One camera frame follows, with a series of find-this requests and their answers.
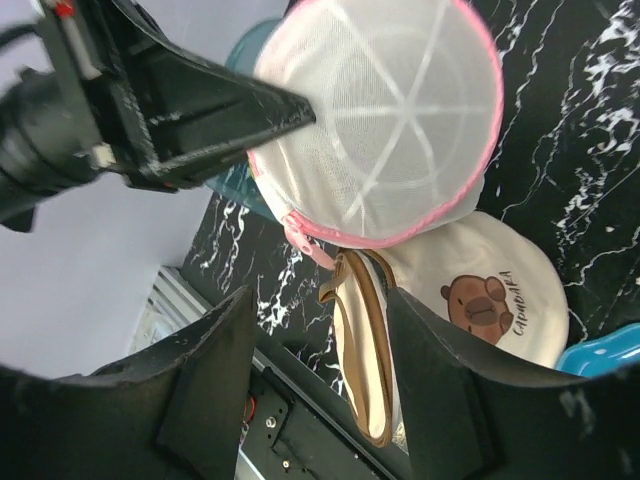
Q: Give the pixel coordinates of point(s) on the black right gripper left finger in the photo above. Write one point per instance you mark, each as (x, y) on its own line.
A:
(173, 410)

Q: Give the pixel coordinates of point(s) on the cream capybara pouch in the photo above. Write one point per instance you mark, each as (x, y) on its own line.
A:
(477, 273)

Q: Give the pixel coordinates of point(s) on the white mesh laundry bag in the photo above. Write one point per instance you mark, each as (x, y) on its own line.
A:
(408, 103)

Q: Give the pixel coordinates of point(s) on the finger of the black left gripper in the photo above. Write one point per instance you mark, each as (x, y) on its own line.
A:
(195, 118)

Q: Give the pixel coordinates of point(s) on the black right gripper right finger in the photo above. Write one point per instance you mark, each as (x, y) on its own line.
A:
(474, 411)

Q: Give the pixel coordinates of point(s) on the blue dotted plate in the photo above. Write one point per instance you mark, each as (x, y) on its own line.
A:
(604, 355)

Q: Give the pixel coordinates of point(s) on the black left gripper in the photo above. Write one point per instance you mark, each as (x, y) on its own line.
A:
(50, 137)

